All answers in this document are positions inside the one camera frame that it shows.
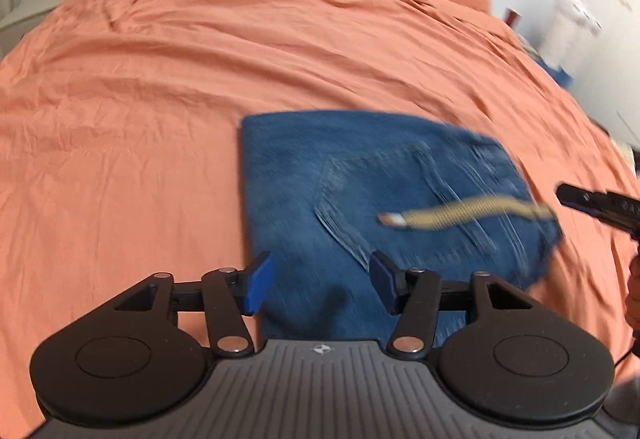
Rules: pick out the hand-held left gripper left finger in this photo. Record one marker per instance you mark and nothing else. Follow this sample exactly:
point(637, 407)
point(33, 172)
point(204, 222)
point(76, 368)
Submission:
point(257, 280)

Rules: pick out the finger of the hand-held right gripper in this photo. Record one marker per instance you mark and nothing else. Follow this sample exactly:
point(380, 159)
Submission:
point(580, 196)

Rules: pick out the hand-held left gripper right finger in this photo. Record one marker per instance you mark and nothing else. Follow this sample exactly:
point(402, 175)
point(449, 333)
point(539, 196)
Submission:
point(384, 280)

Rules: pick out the blue denim pants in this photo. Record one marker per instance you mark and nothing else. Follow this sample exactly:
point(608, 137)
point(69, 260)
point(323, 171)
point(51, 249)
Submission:
point(380, 179)

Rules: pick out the person's right hand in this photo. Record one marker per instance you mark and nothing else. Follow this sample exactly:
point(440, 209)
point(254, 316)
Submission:
point(635, 284)

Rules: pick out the olive fabric belt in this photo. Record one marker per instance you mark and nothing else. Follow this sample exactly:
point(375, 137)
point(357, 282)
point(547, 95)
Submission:
point(465, 213)

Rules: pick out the white alpaca plush toy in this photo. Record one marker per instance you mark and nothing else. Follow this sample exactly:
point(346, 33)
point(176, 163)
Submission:
point(567, 26)

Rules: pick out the white wardrobe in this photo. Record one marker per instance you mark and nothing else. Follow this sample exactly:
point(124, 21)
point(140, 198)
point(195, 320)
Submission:
point(610, 19)

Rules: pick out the red small box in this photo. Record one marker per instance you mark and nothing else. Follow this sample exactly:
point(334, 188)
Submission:
point(512, 15)

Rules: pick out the orange duvet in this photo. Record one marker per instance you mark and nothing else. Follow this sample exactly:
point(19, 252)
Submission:
point(200, 94)

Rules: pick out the beige nightstand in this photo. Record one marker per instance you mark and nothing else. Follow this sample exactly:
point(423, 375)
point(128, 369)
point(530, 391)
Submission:
point(30, 14)

